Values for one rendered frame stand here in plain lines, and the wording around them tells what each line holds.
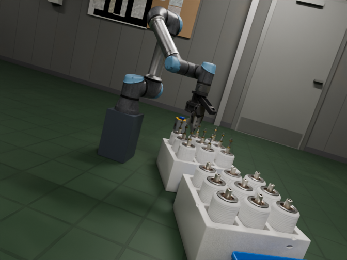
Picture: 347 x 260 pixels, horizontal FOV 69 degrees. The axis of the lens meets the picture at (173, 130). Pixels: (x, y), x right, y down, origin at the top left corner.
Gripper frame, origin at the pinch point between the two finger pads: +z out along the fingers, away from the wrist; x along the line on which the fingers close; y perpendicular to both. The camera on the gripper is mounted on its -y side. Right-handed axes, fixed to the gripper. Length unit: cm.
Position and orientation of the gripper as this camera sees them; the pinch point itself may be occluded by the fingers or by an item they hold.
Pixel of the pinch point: (193, 129)
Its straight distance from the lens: 135.6
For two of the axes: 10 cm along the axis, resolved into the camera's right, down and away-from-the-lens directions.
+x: -6.7, -0.2, -7.4
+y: -7.0, -3.4, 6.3
